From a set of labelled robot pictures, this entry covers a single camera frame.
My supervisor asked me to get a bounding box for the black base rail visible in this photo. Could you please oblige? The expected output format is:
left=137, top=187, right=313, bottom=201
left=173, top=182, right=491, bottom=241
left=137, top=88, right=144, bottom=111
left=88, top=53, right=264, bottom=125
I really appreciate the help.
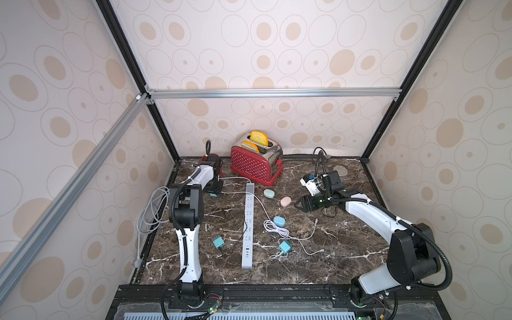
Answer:
left=106, top=284, right=450, bottom=319

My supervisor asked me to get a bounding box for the black toaster cord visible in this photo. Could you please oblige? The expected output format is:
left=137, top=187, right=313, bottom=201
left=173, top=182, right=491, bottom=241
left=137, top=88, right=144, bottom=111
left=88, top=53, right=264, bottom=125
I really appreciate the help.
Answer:
left=281, top=146, right=335, bottom=165

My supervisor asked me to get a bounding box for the red toaster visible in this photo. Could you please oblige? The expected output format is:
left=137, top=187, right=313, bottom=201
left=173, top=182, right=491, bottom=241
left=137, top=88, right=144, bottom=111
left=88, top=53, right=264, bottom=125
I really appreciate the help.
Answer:
left=231, top=133, right=284, bottom=186

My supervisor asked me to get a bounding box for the rear yellow toast slice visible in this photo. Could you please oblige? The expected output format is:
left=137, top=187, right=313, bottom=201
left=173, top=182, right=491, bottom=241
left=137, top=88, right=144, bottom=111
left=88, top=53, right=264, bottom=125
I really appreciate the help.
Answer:
left=249, top=131, right=269, bottom=147

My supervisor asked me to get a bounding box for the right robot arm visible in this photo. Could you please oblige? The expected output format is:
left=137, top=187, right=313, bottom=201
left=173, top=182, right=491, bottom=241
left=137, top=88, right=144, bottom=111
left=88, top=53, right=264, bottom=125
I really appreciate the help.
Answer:
left=295, top=171, right=453, bottom=307

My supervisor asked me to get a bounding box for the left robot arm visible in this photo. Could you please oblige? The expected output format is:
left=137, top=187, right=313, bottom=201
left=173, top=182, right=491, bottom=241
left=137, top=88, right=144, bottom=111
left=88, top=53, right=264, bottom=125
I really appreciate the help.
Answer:
left=168, top=151, right=223, bottom=302

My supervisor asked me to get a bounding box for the yellow toast slice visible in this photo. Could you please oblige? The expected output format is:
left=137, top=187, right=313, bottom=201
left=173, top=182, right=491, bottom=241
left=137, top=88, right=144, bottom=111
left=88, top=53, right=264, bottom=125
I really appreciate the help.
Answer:
left=249, top=131, right=269, bottom=147
left=241, top=141, right=259, bottom=153

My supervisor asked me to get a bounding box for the grey power strip cord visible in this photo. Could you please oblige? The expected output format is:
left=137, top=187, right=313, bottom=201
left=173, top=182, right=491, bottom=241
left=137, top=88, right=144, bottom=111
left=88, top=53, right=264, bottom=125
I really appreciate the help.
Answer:
left=133, top=176, right=252, bottom=269

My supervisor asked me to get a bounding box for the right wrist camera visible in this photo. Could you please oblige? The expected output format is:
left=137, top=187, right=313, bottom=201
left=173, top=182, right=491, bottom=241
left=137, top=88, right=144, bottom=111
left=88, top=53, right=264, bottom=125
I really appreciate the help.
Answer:
left=300, top=171, right=345, bottom=196

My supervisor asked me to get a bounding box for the pink earbud case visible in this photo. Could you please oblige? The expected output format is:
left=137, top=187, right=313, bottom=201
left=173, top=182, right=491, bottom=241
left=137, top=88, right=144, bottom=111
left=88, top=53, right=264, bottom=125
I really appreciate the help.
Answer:
left=279, top=197, right=292, bottom=207

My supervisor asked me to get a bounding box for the green earbud case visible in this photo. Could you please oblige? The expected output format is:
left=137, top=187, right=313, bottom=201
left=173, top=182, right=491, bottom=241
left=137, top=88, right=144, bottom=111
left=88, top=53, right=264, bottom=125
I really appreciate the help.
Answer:
left=263, top=189, right=275, bottom=199

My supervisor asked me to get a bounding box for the left aluminium rail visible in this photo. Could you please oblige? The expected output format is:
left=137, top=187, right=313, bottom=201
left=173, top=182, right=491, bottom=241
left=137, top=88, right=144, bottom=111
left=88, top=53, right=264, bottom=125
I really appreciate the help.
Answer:
left=1, top=93, right=149, bottom=303

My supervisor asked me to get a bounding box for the white power strip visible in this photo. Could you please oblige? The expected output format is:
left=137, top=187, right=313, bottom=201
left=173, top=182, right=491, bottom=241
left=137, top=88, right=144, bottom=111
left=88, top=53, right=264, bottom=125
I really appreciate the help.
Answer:
left=241, top=183, right=255, bottom=269

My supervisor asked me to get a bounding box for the black usb cable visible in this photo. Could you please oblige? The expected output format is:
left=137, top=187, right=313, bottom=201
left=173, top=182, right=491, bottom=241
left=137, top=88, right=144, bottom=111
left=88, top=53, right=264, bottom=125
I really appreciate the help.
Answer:
left=217, top=219, right=249, bottom=257

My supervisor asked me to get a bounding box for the blue earbud case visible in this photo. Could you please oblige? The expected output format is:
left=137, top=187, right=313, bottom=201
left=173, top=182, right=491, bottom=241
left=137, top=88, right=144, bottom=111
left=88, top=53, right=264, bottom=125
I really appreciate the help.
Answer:
left=273, top=216, right=286, bottom=228

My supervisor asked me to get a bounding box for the white coiled usb cable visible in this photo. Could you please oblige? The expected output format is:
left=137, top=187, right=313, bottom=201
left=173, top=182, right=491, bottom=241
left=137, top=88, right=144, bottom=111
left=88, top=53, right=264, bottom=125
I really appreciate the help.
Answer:
left=221, top=190, right=325, bottom=259

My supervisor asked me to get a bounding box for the front yellow toast slice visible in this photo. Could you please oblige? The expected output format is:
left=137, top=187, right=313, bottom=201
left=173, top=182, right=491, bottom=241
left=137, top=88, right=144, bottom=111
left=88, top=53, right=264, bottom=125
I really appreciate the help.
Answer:
left=241, top=141, right=259, bottom=153

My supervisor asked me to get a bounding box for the horizontal aluminium rail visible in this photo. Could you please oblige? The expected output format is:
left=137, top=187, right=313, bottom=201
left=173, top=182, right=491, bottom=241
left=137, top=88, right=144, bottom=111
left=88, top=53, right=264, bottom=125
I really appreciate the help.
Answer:
left=149, top=87, right=402, bottom=99

